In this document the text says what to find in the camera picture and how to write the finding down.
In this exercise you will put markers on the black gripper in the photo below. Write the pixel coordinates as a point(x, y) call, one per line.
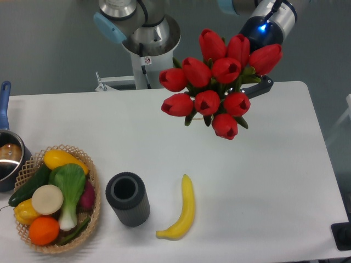
point(260, 34)

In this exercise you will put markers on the red tulip bouquet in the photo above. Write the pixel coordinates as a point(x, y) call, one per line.
point(212, 86)

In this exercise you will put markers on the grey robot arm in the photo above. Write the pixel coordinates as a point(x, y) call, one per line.
point(151, 36)

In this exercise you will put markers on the dark grey ribbed vase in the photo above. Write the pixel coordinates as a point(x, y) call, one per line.
point(126, 194)

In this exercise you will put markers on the yellow banana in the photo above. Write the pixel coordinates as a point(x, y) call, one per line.
point(181, 227)

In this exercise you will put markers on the black box at table edge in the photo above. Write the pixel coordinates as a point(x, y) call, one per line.
point(341, 234)

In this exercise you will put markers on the purple sweet potato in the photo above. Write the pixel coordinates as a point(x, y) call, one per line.
point(88, 197)

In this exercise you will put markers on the green bok choy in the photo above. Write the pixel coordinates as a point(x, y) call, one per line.
point(70, 179)

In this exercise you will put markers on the green bean pod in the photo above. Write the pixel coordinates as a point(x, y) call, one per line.
point(80, 228)

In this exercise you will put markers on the yellow squash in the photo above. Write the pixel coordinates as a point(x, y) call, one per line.
point(56, 158)

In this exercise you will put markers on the dark green cucumber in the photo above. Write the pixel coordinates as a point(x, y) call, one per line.
point(26, 191)

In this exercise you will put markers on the woven wicker basket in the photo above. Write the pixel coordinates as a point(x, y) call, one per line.
point(28, 170)

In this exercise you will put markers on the white round radish slice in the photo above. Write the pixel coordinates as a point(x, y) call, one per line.
point(47, 199)

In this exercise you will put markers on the orange fruit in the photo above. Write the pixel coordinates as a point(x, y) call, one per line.
point(44, 230)

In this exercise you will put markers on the yellow bell pepper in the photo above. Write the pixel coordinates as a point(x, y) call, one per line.
point(25, 213)

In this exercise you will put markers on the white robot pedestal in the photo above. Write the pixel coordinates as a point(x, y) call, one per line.
point(146, 70)

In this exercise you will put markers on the blue saucepan with handle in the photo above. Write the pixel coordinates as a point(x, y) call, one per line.
point(14, 153)

